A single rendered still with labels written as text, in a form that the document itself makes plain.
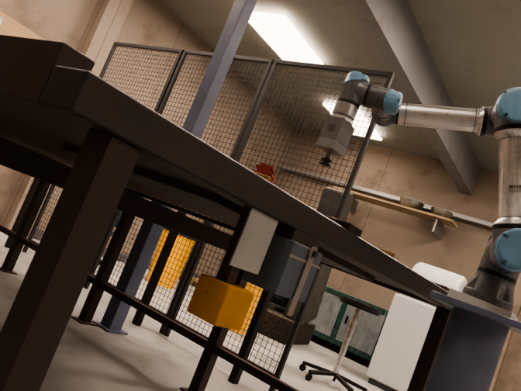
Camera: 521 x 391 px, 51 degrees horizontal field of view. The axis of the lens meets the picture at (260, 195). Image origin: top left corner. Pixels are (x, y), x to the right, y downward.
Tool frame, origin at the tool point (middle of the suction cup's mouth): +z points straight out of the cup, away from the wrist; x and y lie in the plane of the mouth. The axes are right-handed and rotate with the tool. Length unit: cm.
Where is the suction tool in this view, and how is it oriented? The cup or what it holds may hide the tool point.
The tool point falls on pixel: (324, 164)
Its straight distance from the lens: 178.1
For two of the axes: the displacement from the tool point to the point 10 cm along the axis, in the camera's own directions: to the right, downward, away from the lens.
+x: 7.7, 2.4, -5.9
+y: -5.2, -3.0, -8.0
